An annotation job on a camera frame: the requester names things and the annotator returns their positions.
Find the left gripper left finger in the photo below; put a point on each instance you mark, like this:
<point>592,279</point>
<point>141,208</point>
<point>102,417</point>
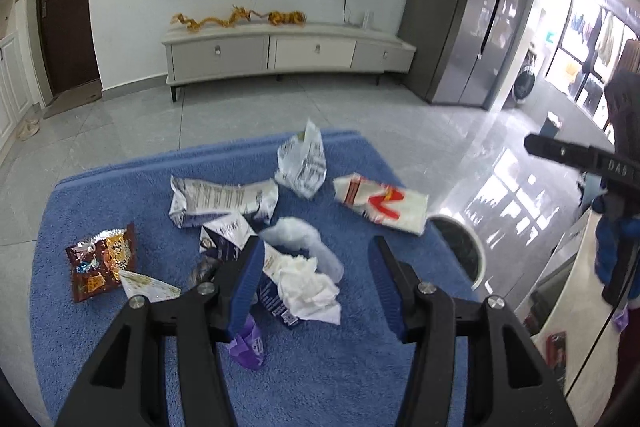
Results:
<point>123,381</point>

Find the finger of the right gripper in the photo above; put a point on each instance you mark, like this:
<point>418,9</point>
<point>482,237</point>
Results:
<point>583,158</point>

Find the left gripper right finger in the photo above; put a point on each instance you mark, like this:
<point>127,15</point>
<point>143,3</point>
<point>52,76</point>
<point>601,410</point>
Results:
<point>508,383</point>

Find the white yellow snack wrapper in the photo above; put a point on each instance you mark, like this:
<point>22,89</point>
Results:
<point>136,284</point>

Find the purple plastic wrapper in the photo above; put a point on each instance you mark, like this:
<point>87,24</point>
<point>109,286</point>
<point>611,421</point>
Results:
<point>246,348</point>

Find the grey wrapper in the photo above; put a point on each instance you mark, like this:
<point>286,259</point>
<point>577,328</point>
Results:
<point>204,271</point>

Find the brown snack bag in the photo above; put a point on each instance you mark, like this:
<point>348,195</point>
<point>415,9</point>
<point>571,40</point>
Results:
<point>95,261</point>

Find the dark blue milk carton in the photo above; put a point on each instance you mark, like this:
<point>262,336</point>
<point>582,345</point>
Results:
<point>224,238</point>

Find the white tissue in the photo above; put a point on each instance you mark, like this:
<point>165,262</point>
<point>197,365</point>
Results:
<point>308,294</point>

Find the white red fries bag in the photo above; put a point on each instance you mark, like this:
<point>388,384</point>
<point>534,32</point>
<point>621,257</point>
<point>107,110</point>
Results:
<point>383,204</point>

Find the clear plastic bag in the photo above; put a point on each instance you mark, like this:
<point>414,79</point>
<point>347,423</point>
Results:
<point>294,234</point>

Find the white round trash bin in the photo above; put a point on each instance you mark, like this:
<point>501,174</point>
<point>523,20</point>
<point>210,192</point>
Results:
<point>466,246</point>

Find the blue white gloved right hand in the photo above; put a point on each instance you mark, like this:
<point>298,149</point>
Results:
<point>608,234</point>

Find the small grey waste bin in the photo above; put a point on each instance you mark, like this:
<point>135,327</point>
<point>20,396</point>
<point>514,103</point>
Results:
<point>552,126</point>

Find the front load washing machine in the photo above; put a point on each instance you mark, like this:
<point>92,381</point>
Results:
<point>524,82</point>

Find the white side table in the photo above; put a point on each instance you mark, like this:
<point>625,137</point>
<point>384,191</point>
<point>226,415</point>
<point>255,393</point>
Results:
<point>582,314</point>

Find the hanging clothes rack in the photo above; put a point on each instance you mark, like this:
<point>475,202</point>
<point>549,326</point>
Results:
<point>593,29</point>

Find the blue terry towel mat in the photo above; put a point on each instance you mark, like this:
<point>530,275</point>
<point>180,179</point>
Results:
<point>315,374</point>

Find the grey double door refrigerator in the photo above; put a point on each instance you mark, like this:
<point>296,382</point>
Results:
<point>461,46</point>

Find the beige slippers pair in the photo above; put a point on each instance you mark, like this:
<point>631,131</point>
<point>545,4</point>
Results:
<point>30,127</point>

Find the brown door mat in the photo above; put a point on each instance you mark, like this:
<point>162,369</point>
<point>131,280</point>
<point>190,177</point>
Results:
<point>82,95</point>

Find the white lower cabinets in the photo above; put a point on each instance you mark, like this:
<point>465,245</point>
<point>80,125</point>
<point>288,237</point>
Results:
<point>16,99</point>

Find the grey white tv cabinet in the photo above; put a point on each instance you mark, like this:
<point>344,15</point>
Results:
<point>251,50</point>

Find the golden tiger figurine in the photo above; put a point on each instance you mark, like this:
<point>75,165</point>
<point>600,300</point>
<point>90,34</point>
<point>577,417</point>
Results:
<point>276,18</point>

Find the golden dragon figurine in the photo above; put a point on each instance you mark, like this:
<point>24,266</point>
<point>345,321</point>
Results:
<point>238,14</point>

